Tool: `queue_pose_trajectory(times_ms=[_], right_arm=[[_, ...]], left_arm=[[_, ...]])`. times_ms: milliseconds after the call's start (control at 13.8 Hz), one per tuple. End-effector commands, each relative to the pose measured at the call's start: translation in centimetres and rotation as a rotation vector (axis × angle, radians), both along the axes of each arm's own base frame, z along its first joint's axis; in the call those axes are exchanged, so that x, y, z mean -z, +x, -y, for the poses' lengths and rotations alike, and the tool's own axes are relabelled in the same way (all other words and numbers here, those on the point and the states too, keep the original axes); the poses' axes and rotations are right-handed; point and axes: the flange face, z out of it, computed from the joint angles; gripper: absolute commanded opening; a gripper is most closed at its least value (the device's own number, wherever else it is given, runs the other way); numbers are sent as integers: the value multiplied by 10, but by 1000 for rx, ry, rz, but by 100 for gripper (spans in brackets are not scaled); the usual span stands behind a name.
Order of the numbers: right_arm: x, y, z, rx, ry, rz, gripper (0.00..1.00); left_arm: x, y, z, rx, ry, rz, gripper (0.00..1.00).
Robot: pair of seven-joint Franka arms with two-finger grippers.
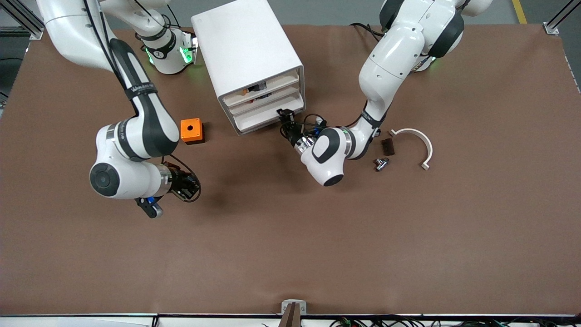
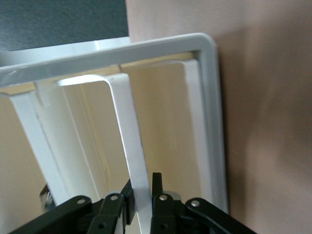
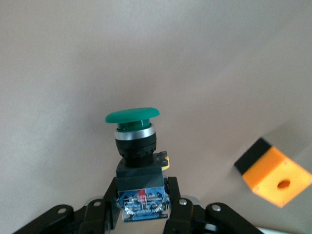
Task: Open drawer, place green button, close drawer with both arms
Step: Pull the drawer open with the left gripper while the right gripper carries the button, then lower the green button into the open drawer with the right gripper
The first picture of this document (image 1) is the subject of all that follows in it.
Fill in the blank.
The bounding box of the orange button enclosure box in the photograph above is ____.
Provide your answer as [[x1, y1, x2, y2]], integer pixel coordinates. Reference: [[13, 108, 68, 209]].
[[180, 118, 205, 145]]

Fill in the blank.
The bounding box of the white drawer cabinet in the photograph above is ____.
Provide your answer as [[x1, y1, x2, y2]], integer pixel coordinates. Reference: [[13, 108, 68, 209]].
[[191, 0, 305, 136]]

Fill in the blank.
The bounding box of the aluminium frame post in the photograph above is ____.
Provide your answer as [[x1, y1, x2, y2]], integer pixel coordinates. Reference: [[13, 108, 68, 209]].
[[543, 0, 581, 36], [0, 0, 44, 41]]

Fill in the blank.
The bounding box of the white plastic drawer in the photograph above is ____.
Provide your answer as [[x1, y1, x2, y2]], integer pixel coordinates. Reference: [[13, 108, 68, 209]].
[[224, 73, 301, 109], [235, 99, 305, 136], [229, 86, 302, 119]]

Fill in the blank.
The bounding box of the white curved pipe clamp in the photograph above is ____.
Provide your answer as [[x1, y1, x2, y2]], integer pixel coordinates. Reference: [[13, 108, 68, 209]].
[[389, 128, 433, 171]]

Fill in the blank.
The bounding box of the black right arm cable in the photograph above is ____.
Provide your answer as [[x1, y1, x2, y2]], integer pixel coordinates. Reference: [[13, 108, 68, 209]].
[[82, 0, 139, 116]]

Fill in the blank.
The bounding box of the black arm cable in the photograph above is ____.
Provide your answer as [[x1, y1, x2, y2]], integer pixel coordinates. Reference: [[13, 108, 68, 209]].
[[82, 0, 139, 116], [349, 22, 387, 42]]

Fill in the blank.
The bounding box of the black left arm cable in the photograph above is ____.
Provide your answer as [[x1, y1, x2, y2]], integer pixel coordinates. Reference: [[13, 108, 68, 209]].
[[349, 22, 387, 42]]

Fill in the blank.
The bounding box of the black cable bundle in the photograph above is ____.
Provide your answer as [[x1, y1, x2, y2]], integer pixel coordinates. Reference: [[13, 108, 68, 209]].
[[329, 315, 581, 327]]

